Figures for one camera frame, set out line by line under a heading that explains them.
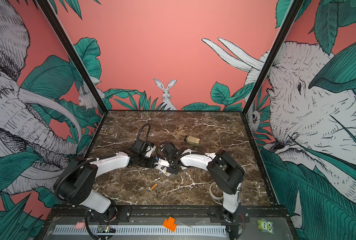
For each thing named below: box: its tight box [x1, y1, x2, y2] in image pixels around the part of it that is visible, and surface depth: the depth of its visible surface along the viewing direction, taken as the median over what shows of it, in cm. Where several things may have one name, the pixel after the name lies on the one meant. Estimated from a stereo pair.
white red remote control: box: [155, 164, 172, 177], surface depth 90 cm
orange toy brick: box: [162, 216, 178, 232], surface depth 72 cm
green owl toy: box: [257, 218, 274, 234], surface depth 72 cm
